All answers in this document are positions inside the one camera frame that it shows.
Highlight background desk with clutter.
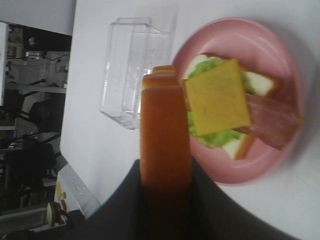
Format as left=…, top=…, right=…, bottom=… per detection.
left=4, top=24, right=72, bottom=93

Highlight pink round plate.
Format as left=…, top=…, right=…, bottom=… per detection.
left=173, top=17, right=305, bottom=186

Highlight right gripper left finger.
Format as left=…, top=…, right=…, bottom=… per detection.
left=62, top=159, right=148, bottom=240

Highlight yellow cheese slice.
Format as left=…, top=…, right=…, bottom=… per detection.
left=185, top=58, right=252, bottom=136

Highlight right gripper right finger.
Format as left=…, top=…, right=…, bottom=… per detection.
left=190, top=157, right=295, bottom=240

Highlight left clear plastic tray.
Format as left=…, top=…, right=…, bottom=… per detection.
left=99, top=17, right=172, bottom=130

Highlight pink bacon strip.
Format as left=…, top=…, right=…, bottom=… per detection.
left=235, top=94, right=304, bottom=150

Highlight dark office chair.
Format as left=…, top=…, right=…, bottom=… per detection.
left=3, top=99, right=65, bottom=200

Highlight spare food pieces pile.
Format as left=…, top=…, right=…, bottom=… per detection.
left=46, top=199, right=67, bottom=228

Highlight bread slice from tray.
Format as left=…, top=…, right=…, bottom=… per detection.
left=182, top=53, right=280, bottom=160

